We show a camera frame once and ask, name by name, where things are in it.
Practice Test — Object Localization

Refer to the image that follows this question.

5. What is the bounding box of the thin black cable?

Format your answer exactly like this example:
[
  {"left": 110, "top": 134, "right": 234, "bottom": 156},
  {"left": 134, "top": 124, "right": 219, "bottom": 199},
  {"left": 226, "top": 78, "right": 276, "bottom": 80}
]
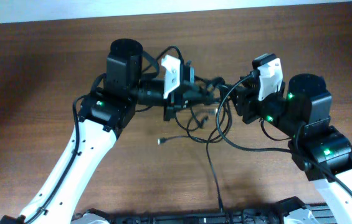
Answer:
[{"left": 157, "top": 105, "right": 226, "bottom": 146}]

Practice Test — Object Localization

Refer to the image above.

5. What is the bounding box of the right camera cable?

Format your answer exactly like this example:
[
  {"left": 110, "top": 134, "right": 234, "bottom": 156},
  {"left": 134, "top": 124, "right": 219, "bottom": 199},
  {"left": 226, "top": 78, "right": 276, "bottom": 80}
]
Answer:
[{"left": 215, "top": 70, "right": 352, "bottom": 217}]

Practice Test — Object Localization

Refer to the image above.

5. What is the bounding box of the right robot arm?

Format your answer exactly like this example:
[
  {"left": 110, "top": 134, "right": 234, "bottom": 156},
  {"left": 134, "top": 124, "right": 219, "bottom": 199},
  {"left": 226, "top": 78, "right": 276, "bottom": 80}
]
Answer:
[{"left": 224, "top": 73, "right": 352, "bottom": 223}]

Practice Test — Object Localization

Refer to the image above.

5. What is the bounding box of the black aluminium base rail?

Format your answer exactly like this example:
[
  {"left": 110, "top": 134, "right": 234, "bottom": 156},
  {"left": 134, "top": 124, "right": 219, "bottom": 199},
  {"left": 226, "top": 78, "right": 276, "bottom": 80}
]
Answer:
[{"left": 69, "top": 196, "right": 335, "bottom": 224}]

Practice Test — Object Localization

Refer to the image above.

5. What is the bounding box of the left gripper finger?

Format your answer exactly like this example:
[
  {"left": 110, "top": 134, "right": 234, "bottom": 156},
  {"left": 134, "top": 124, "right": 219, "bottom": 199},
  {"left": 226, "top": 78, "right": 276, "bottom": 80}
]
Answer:
[
  {"left": 182, "top": 93, "right": 215, "bottom": 107},
  {"left": 181, "top": 80, "right": 207, "bottom": 93}
]

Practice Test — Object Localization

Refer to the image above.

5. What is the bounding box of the thick black cable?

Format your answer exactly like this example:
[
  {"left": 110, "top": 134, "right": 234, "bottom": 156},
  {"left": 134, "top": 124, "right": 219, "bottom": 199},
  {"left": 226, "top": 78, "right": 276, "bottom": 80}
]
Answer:
[{"left": 191, "top": 76, "right": 234, "bottom": 214}]

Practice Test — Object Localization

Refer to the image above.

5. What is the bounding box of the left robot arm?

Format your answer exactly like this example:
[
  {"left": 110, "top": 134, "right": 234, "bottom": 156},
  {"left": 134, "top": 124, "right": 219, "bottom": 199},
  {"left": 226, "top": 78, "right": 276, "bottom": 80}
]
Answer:
[{"left": 0, "top": 39, "right": 215, "bottom": 223}]

